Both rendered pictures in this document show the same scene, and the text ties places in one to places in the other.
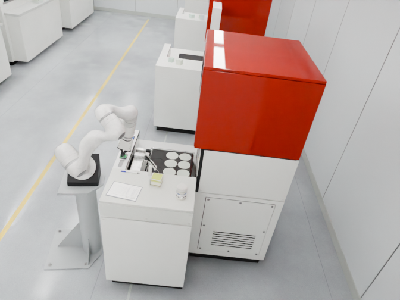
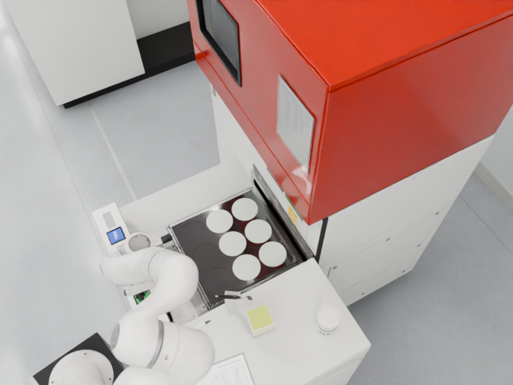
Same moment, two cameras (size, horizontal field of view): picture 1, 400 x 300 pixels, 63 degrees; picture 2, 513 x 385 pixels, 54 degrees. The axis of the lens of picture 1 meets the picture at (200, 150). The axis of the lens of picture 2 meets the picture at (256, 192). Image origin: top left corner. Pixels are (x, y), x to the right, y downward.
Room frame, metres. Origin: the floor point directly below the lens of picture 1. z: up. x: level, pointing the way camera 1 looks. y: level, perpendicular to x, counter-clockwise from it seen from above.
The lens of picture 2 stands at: (1.27, 0.49, 2.57)
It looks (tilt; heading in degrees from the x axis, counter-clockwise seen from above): 58 degrees down; 335
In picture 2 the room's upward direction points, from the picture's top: 1 degrees counter-clockwise
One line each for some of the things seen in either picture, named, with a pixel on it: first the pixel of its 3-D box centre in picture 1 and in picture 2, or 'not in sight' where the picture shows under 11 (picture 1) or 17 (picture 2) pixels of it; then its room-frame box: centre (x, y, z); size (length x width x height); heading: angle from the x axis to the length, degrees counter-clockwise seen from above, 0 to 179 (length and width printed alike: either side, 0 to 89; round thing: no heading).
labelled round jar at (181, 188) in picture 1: (181, 191); (327, 321); (1.63, 0.09, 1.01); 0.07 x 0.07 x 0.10
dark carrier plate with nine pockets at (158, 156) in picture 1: (170, 163); (232, 244); (2.06, 0.22, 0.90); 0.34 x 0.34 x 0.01; 2
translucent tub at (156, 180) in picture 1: (156, 180); (259, 321); (1.73, 0.27, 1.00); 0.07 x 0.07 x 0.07; 84
